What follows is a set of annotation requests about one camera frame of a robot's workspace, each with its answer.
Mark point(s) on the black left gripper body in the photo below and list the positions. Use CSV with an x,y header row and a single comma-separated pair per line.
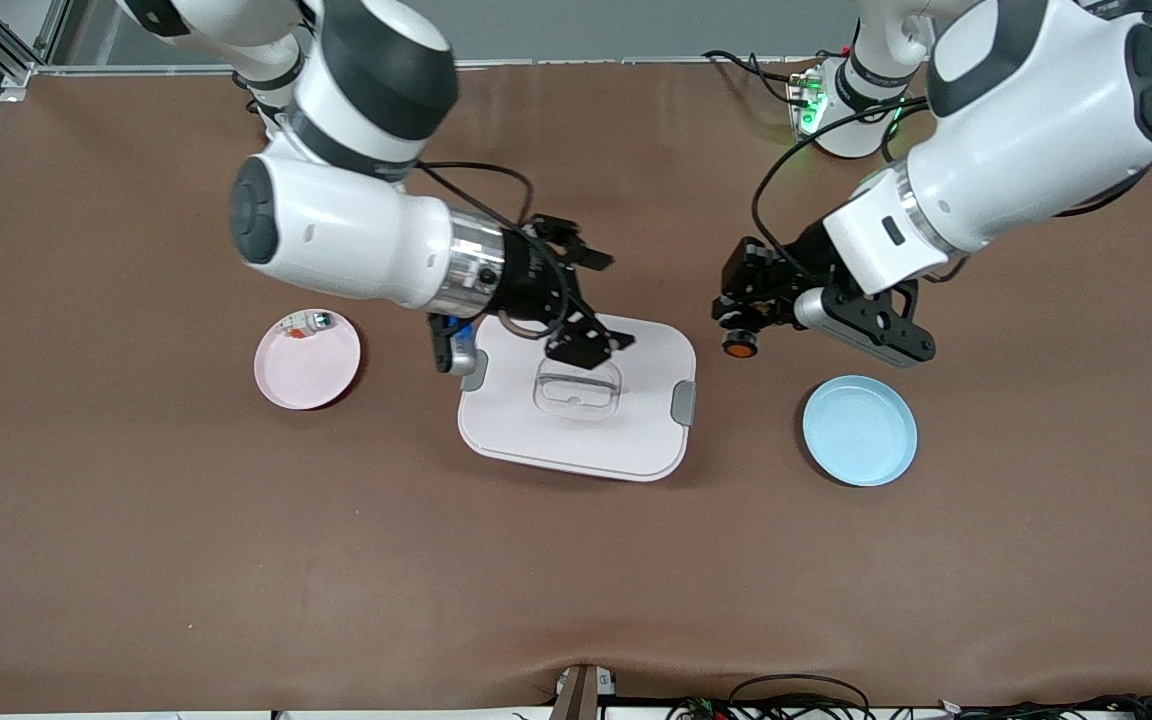
x,y
798,262

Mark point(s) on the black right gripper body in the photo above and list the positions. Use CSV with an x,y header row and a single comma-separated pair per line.
x,y
528,283

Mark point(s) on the black switch with orange button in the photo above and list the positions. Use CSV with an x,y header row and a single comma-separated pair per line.
x,y
739,347

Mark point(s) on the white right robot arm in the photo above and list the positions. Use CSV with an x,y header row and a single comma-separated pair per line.
x,y
336,230

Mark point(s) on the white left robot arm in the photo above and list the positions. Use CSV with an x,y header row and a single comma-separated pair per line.
x,y
1036,120

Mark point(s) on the white lidded storage box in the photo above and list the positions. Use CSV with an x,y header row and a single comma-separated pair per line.
x,y
576,440

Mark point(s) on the light blue round plate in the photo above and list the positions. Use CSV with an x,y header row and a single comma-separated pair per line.
x,y
861,432

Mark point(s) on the pink round plate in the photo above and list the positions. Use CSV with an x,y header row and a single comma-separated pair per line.
x,y
306,370

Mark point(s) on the white switch with red part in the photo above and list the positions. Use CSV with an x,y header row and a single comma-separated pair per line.
x,y
311,322

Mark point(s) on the metal table edge bracket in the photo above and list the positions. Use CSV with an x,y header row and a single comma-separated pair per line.
x,y
581,695

